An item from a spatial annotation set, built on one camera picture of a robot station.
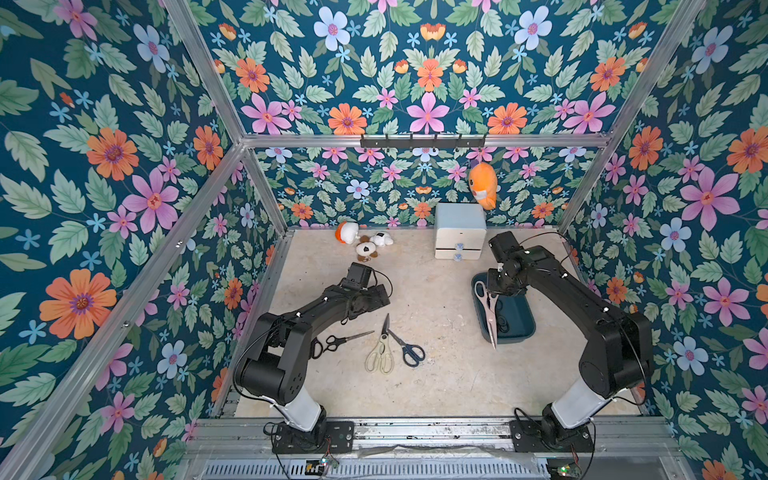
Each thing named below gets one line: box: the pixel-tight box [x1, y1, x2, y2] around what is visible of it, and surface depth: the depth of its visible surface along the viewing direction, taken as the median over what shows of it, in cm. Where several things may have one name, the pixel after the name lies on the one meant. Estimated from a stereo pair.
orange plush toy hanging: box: [468, 162, 497, 211], surface depth 98 cm
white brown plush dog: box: [355, 231, 394, 262], surface depth 113 cm
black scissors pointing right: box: [323, 330, 375, 352], surface depth 92 cm
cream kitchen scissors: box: [364, 313, 395, 375], surface depth 89 cm
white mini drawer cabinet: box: [434, 202, 487, 262], surface depth 106 cm
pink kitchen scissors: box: [474, 281, 500, 349], surface depth 88 cm
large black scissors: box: [497, 315, 510, 333], surface depth 95 cm
